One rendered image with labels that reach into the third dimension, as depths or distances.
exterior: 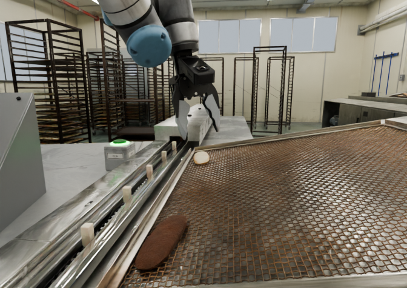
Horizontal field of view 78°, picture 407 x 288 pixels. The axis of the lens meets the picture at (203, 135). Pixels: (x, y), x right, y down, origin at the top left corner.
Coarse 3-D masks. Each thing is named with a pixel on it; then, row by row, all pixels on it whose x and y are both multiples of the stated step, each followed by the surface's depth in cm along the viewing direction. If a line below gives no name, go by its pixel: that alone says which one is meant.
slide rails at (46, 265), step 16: (112, 208) 46; (96, 224) 40; (112, 224) 40; (64, 240) 36; (80, 240) 36; (96, 240) 36; (48, 256) 32; (64, 256) 32; (80, 256) 32; (32, 272) 29; (48, 272) 30; (64, 272) 29
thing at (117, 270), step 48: (240, 144) 67; (288, 144) 59; (192, 192) 41; (240, 192) 38; (288, 192) 35; (336, 192) 32; (384, 192) 30; (144, 240) 29; (288, 240) 25; (336, 240) 23
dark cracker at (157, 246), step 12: (180, 216) 31; (156, 228) 30; (168, 228) 29; (180, 228) 29; (156, 240) 27; (168, 240) 26; (144, 252) 25; (156, 252) 25; (168, 252) 25; (144, 264) 24; (156, 264) 24
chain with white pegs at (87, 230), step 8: (152, 168) 64; (128, 192) 49; (120, 208) 48; (112, 216) 44; (88, 224) 36; (104, 224) 42; (88, 232) 35; (96, 232) 39; (88, 240) 36; (80, 248) 35; (72, 256) 34; (64, 264) 32; (56, 272) 31
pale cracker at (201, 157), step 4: (200, 152) 63; (204, 152) 62; (196, 156) 59; (200, 156) 58; (204, 156) 58; (208, 156) 59; (196, 160) 57; (200, 160) 56; (204, 160) 56; (208, 160) 57
